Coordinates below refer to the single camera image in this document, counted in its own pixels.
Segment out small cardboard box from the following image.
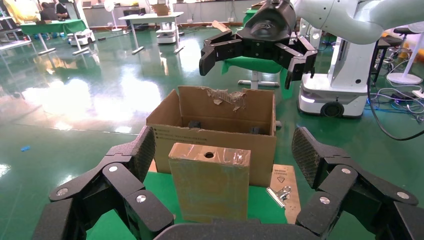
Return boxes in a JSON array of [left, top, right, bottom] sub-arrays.
[[168, 142, 252, 223]]

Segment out smooth black cable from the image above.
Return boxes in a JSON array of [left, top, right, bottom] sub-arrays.
[[365, 59, 424, 142]]

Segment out white standing fan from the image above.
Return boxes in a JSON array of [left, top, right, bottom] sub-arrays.
[[103, 0, 124, 33]]

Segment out white desk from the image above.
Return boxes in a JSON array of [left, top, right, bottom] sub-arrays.
[[118, 11, 185, 56]]

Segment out yellow sheet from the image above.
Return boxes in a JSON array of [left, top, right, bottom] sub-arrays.
[[2, 0, 41, 24]]

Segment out silver binder clip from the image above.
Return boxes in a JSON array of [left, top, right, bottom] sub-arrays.
[[265, 186, 292, 209]]

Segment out large open cardboard carton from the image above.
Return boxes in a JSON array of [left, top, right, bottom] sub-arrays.
[[146, 85, 278, 188]]

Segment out white table leg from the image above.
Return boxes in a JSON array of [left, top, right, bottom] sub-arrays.
[[237, 70, 281, 90]]

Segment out brown cardboard box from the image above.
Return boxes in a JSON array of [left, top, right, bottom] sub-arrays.
[[151, 3, 172, 17]]

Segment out white fan stand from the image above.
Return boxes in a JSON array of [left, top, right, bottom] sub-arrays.
[[386, 22, 424, 86]]

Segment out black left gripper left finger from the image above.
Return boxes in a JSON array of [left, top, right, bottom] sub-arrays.
[[33, 125, 175, 240]]

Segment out tan wooden piece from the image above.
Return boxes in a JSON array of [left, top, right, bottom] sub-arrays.
[[211, 20, 233, 35]]

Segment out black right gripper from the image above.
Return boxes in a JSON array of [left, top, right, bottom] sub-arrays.
[[198, 0, 318, 90]]

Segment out black stool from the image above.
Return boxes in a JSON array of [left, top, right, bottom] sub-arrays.
[[370, 27, 415, 84]]

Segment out metal shelf rack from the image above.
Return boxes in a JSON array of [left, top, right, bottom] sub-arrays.
[[0, 13, 33, 51]]

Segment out green cloth on side table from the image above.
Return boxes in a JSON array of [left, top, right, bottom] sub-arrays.
[[221, 8, 294, 100]]

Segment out small white mobile robot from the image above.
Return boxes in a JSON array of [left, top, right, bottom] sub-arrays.
[[67, 29, 96, 47], [155, 22, 177, 45]]

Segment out black cabinet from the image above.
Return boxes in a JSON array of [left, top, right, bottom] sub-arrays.
[[123, 7, 147, 31]]

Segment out tangled floor cables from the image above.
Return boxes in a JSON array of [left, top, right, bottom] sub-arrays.
[[365, 85, 424, 124]]

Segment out seated person in black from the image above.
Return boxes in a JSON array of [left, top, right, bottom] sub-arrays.
[[56, 1, 71, 19], [39, 1, 60, 21]]

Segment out table with green cloth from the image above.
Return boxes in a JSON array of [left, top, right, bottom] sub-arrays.
[[19, 19, 88, 56]]

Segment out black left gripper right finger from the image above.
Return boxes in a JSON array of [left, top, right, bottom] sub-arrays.
[[291, 126, 424, 240]]

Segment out white wheeled robot body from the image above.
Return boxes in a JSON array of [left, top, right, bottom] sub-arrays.
[[297, 18, 377, 118]]

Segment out green tablecloth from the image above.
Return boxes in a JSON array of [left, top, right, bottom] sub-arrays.
[[86, 170, 288, 240]]

